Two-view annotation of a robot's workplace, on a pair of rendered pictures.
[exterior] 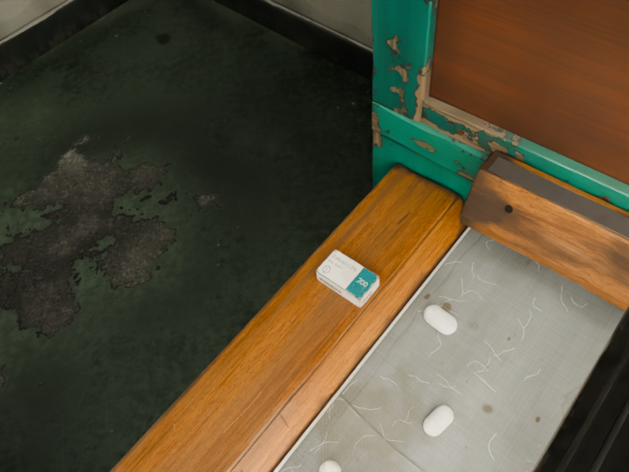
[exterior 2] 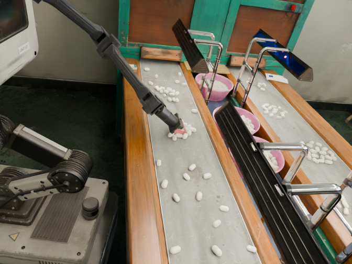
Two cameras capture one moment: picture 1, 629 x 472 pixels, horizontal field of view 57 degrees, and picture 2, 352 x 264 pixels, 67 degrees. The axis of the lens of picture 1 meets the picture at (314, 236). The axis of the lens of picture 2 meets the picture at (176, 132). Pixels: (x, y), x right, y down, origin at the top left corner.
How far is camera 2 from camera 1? 150 cm
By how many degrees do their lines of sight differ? 46
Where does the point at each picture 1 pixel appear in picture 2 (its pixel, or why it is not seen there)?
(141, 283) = not seen: hidden behind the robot
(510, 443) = (165, 76)
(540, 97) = (145, 35)
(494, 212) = (145, 53)
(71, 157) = not seen: outside the picture
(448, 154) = (133, 51)
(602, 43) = (151, 24)
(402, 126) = (123, 48)
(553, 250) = (155, 55)
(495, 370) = (157, 72)
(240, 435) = not seen: hidden behind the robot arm
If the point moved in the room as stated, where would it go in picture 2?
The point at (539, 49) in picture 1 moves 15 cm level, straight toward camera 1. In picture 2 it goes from (144, 28) to (152, 35)
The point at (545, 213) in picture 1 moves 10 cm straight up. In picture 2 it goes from (152, 50) to (153, 35)
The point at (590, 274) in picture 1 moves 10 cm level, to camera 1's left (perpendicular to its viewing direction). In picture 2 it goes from (160, 56) to (152, 59)
